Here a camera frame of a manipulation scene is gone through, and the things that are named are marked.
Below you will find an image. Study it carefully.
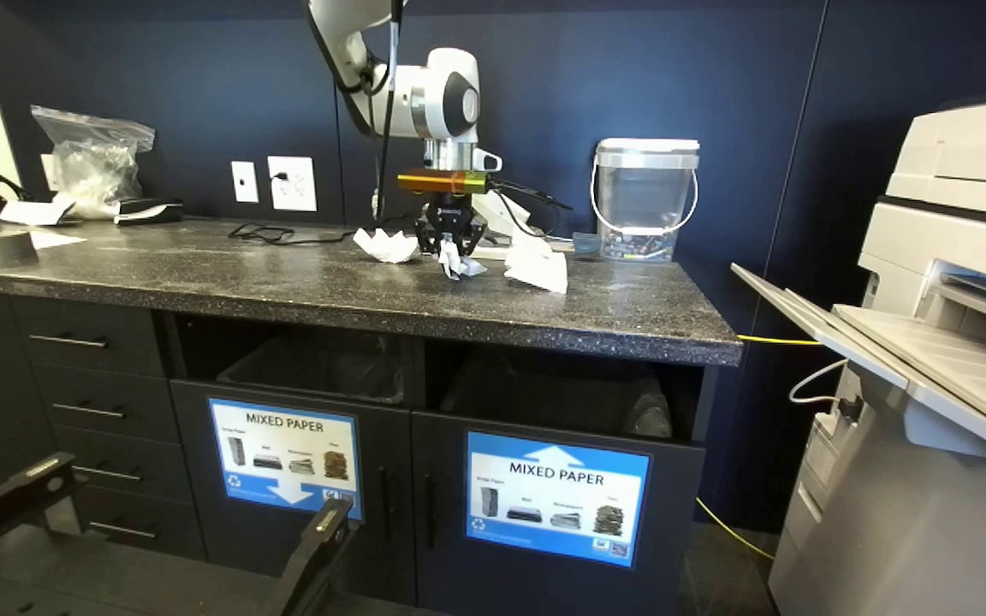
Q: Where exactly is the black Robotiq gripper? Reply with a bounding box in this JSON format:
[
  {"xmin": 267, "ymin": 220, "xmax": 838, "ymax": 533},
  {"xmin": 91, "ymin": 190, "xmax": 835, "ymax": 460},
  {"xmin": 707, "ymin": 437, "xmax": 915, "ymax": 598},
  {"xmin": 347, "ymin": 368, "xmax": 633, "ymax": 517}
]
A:
[{"xmin": 414, "ymin": 190, "xmax": 486, "ymax": 283}]

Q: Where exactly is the small scribbled paper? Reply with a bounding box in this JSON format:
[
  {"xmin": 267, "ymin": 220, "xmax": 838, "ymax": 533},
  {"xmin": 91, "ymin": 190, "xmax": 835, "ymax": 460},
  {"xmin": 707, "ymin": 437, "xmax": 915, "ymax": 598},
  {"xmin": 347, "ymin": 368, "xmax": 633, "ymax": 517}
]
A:
[{"xmin": 438, "ymin": 251, "xmax": 489, "ymax": 283}]

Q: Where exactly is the cup-shaped white paper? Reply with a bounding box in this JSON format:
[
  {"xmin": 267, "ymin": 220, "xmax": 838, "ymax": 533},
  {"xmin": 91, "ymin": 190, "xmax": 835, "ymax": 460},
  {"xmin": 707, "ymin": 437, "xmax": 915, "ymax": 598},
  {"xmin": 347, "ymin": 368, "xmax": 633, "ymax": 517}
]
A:
[{"xmin": 350, "ymin": 226, "xmax": 422, "ymax": 267}]

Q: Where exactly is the right blue-label recycling bin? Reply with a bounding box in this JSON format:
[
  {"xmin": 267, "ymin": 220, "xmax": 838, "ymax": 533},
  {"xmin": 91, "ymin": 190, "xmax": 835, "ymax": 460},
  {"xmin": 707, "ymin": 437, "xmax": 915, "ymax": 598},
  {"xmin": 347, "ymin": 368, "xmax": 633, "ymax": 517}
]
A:
[{"xmin": 410, "ymin": 409, "xmax": 707, "ymax": 616}]

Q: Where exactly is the folded white paper sheet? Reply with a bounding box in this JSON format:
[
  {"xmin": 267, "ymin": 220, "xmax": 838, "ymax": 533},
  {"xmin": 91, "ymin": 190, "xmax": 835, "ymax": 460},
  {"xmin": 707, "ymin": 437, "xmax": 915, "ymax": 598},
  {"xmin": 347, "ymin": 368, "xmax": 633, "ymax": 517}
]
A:
[{"xmin": 502, "ymin": 234, "xmax": 572, "ymax": 297}]

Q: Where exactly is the clear plastic bucket with lid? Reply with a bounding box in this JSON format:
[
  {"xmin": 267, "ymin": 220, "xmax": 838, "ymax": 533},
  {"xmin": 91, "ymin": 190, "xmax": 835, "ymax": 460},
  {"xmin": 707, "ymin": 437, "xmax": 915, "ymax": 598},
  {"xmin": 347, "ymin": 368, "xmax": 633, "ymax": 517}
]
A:
[{"xmin": 586, "ymin": 134, "xmax": 706, "ymax": 267}]

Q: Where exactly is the mixed paper sign down arrow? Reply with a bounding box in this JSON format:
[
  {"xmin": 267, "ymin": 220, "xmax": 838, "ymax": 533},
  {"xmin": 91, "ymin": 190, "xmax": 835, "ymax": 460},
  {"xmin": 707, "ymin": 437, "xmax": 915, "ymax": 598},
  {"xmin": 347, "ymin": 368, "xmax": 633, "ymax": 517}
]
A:
[{"xmin": 204, "ymin": 395, "xmax": 367, "ymax": 525}]

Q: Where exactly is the mixed paper sign up arrow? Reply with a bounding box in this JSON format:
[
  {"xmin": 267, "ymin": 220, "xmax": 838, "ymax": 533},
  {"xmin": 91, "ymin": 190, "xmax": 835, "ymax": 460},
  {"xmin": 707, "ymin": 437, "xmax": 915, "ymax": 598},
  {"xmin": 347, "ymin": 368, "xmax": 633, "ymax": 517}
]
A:
[{"xmin": 463, "ymin": 427, "xmax": 653, "ymax": 573}]

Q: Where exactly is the dark cabinet door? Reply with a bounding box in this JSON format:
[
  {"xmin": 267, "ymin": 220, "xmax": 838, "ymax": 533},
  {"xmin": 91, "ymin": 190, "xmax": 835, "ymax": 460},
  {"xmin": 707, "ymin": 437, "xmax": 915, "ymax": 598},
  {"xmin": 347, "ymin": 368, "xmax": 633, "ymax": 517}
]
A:
[{"xmin": 169, "ymin": 381, "xmax": 419, "ymax": 607}]

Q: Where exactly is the black metal stand leg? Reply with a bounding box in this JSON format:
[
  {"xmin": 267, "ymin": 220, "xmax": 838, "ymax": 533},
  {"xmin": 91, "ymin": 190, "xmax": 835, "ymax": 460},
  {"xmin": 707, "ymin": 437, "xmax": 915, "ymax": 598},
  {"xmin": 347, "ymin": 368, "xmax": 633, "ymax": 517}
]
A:
[
  {"xmin": 0, "ymin": 451, "xmax": 77, "ymax": 591},
  {"xmin": 267, "ymin": 493, "xmax": 356, "ymax": 616}
]

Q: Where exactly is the clear plastic bag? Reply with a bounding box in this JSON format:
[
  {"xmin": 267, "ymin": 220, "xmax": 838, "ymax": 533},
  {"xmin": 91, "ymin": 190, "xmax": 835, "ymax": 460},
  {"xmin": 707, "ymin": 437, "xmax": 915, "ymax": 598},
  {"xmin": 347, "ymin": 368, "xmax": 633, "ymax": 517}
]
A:
[{"xmin": 28, "ymin": 103, "xmax": 161, "ymax": 220}]

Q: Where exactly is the dark cabinet drawer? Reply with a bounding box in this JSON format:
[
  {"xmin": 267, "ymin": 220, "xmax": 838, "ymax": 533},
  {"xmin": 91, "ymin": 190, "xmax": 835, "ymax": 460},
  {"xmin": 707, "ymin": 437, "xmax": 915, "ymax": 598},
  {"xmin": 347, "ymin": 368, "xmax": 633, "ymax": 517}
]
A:
[
  {"xmin": 11, "ymin": 297, "xmax": 164, "ymax": 375},
  {"xmin": 51, "ymin": 437, "xmax": 194, "ymax": 500},
  {"xmin": 67, "ymin": 493, "xmax": 204, "ymax": 561},
  {"xmin": 35, "ymin": 369, "xmax": 181, "ymax": 443}
]

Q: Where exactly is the flat white paper sheet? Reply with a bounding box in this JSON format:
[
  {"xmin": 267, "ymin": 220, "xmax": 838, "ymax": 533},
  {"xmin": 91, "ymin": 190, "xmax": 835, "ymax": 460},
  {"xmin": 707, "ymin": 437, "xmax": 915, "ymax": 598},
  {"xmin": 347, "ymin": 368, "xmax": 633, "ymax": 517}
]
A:
[{"xmin": 23, "ymin": 226, "xmax": 89, "ymax": 255}]

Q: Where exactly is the white crumpled label paper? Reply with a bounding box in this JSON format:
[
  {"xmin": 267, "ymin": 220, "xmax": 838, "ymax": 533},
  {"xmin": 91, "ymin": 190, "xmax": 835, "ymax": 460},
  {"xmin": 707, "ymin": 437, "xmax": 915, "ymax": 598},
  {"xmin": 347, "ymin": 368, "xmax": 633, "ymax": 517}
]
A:
[{"xmin": 0, "ymin": 193, "xmax": 77, "ymax": 231}]

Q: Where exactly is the grey printer bypass tray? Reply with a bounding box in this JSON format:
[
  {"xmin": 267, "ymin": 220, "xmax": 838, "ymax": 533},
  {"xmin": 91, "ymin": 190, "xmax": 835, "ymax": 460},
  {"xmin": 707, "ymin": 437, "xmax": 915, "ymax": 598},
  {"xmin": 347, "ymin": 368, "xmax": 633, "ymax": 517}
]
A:
[{"xmin": 728, "ymin": 261, "xmax": 986, "ymax": 460}]

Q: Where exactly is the white office printer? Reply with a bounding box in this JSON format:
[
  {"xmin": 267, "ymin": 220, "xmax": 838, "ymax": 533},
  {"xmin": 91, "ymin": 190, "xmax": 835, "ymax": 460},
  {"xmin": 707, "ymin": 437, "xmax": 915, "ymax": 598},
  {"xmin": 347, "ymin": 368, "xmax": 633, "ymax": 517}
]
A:
[{"xmin": 768, "ymin": 95, "xmax": 986, "ymax": 616}]

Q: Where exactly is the orange wrist camera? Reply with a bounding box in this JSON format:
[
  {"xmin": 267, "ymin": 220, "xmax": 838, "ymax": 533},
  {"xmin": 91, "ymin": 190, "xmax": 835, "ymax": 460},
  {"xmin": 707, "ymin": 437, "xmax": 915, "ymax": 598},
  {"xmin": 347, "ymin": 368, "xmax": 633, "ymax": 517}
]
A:
[{"xmin": 394, "ymin": 169, "xmax": 494, "ymax": 196}]

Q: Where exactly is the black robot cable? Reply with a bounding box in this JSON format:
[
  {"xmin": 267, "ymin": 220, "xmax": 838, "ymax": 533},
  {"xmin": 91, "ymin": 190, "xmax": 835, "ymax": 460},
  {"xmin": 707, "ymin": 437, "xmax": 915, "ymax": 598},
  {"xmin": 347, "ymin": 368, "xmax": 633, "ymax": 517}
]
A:
[{"xmin": 367, "ymin": 0, "xmax": 572, "ymax": 231}]

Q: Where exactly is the wide white wall outlet plate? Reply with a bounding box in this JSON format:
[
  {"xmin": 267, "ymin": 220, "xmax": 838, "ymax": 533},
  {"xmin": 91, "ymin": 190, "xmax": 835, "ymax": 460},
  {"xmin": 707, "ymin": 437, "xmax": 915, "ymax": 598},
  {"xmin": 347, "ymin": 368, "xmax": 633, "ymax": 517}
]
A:
[{"xmin": 264, "ymin": 156, "xmax": 322, "ymax": 217}]

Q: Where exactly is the thin black cable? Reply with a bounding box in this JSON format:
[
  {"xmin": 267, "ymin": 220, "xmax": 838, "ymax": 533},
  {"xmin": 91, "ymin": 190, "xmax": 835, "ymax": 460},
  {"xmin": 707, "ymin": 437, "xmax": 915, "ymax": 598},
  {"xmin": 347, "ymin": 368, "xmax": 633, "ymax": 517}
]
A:
[{"xmin": 225, "ymin": 217, "xmax": 356, "ymax": 247}]

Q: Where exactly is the narrow white wall plate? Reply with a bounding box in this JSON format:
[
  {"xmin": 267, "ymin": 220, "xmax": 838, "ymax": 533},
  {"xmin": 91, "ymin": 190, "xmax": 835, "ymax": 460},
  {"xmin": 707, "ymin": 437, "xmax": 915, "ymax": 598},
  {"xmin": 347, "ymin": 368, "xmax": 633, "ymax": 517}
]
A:
[{"xmin": 229, "ymin": 158, "xmax": 264, "ymax": 209}]

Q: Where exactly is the thin yellow cable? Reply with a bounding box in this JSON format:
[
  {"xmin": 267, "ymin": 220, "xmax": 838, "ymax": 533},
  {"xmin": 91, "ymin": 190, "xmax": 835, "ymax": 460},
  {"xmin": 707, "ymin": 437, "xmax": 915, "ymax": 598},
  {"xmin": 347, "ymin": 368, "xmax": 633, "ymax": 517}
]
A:
[
  {"xmin": 731, "ymin": 334, "xmax": 830, "ymax": 354},
  {"xmin": 690, "ymin": 493, "xmax": 778, "ymax": 566}
]

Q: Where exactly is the thin white cable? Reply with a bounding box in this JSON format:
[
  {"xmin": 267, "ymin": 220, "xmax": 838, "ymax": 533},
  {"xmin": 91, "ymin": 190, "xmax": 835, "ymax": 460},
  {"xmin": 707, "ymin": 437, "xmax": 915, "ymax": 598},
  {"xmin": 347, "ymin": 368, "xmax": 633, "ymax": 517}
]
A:
[{"xmin": 785, "ymin": 356, "xmax": 851, "ymax": 412}]

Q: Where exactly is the metal drawer handle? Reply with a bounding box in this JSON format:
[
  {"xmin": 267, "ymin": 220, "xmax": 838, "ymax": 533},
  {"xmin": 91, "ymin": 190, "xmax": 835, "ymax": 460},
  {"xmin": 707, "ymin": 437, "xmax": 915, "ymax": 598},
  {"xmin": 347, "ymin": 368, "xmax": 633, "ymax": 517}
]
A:
[
  {"xmin": 23, "ymin": 328, "xmax": 111, "ymax": 354},
  {"xmin": 71, "ymin": 461, "xmax": 145, "ymax": 486},
  {"xmin": 84, "ymin": 517, "xmax": 161, "ymax": 546},
  {"xmin": 47, "ymin": 402, "xmax": 127, "ymax": 420}
]

